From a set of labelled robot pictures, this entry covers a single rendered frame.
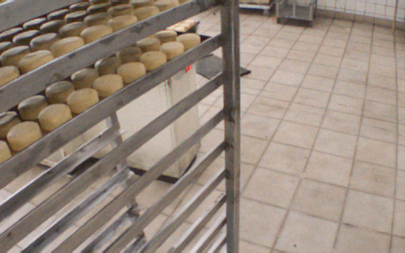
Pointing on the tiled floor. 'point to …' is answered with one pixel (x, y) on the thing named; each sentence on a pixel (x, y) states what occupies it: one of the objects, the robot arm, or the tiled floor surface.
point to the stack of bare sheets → (213, 66)
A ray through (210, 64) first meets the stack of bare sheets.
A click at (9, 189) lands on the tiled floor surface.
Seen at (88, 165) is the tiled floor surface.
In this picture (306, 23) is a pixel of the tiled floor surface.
